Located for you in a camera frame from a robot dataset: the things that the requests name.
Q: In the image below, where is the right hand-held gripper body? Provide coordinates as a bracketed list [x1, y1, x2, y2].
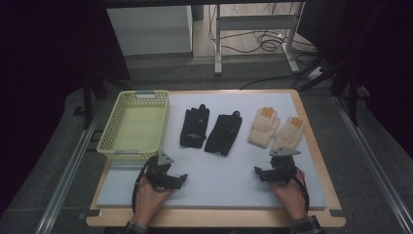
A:
[268, 146, 302, 186]

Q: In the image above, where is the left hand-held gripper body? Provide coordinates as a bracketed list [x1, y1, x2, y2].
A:
[144, 151, 178, 192]

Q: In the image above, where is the cream knit animal glove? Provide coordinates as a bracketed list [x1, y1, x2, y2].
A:
[271, 116, 305, 152]
[247, 106, 282, 149]

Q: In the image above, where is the pale yellow plastic basket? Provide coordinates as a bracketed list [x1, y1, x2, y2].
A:
[96, 90, 170, 161]

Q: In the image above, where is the black glove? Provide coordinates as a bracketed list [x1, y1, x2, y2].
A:
[204, 110, 244, 156]
[179, 103, 210, 149]

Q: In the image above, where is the person's right hand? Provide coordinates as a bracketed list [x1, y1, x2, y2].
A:
[271, 170, 310, 221]

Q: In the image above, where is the person's left hand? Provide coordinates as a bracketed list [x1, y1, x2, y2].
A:
[134, 177, 173, 225]

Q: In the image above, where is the white foam mat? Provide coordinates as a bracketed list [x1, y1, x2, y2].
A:
[95, 92, 327, 211]

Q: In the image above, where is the black metal stand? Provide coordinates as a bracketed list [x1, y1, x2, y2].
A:
[330, 58, 368, 128]
[81, 76, 110, 131]

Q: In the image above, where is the white cabinet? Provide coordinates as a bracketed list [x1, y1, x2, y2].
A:
[106, 5, 193, 57]

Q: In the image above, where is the right hand-held gripper black cable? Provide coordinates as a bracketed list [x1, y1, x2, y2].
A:
[293, 165, 310, 213]

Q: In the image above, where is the hand-held gripper black cable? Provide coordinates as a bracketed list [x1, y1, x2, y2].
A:
[131, 155, 160, 214]
[293, 165, 310, 213]

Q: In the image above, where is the left hand-held gripper black cable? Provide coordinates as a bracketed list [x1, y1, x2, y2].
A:
[131, 155, 160, 214]

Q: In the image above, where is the black table corner bracket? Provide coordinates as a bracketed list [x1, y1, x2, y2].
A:
[78, 209, 102, 220]

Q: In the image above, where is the aluminium floor rail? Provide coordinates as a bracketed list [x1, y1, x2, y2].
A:
[33, 106, 101, 234]
[334, 96, 413, 233]

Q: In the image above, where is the long black floor cable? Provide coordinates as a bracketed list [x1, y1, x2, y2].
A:
[240, 73, 300, 91]

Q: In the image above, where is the tangle of black floor cables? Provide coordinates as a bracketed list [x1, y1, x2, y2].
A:
[207, 3, 318, 55]

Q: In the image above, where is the white metal desk frame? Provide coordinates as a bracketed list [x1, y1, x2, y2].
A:
[213, 2, 306, 76]

